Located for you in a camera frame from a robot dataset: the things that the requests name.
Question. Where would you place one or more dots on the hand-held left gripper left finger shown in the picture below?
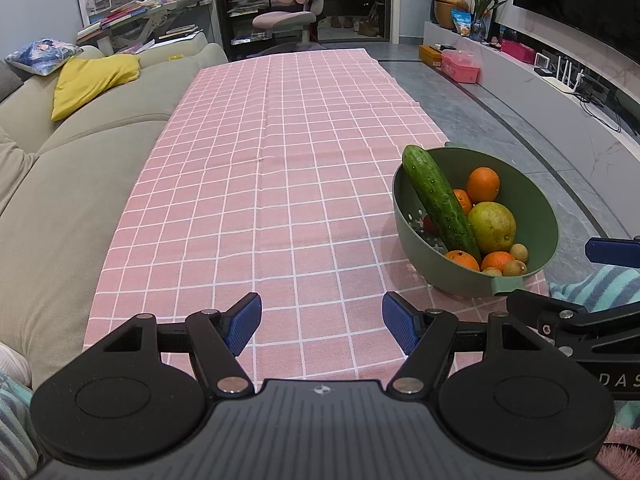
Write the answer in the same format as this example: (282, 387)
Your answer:
(244, 322)

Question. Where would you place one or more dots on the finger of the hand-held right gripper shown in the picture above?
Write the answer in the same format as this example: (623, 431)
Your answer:
(590, 322)
(612, 251)

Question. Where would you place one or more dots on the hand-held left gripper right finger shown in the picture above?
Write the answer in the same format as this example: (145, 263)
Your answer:
(400, 322)

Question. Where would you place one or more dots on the green colander bowl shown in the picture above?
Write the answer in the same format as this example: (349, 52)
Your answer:
(537, 215)

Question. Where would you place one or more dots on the small tan kiwi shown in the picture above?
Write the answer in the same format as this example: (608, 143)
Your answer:
(492, 272)
(514, 268)
(519, 251)

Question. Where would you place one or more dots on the red cherry tomato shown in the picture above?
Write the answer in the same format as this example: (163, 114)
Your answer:
(429, 223)

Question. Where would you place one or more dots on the green cucumber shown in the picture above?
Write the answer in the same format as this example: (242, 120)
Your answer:
(440, 200)

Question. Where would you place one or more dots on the orange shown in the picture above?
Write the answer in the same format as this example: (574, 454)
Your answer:
(483, 185)
(462, 261)
(463, 201)
(496, 261)

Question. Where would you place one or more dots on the pink fluffy cloth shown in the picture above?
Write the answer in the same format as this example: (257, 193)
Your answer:
(622, 457)

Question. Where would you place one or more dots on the yellow-green pear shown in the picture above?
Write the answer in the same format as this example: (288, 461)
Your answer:
(492, 227)

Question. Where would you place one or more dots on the pink checked tablecloth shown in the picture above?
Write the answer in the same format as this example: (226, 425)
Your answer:
(275, 160)

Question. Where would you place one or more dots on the white router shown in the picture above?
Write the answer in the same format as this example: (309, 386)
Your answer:
(562, 77)

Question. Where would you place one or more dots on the beige sofa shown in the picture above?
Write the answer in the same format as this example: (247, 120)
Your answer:
(75, 185)

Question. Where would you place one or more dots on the magenta box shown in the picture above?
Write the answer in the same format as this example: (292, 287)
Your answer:
(517, 50)

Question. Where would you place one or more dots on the pale pink cloth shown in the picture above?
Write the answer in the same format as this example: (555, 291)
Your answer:
(12, 362)

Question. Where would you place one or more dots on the pink storage box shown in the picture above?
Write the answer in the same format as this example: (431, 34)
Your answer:
(460, 67)

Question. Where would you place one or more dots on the person's left leg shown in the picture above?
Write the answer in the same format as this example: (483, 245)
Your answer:
(15, 420)

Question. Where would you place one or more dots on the orange box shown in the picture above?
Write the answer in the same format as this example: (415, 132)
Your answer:
(431, 55)

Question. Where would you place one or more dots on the blue snack bag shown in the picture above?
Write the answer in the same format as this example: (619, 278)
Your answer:
(461, 22)

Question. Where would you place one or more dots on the green potted plant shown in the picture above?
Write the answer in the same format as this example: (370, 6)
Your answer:
(482, 5)

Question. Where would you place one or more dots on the yellow pillow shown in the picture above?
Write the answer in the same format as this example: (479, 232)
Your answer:
(90, 82)

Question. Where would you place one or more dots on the golden brown pot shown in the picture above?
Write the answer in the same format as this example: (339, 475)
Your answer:
(447, 7)

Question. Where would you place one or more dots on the pairs of shoes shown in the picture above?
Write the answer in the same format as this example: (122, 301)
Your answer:
(357, 25)

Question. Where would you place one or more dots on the pink office chair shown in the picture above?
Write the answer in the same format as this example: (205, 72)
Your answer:
(292, 15)

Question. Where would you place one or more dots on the black shelf unit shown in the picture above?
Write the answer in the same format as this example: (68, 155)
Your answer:
(240, 10)

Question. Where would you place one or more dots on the white study desk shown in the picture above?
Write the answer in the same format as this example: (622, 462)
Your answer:
(165, 15)

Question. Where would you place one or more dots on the stack of books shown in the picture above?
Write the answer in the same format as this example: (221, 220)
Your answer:
(120, 17)

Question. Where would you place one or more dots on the blue patterned pillow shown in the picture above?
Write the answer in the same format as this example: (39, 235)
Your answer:
(42, 55)

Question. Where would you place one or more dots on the white desk organiser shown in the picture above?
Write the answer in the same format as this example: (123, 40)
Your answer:
(107, 0)

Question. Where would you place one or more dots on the white wall ledge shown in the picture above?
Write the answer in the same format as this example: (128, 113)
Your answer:
(550, 110)

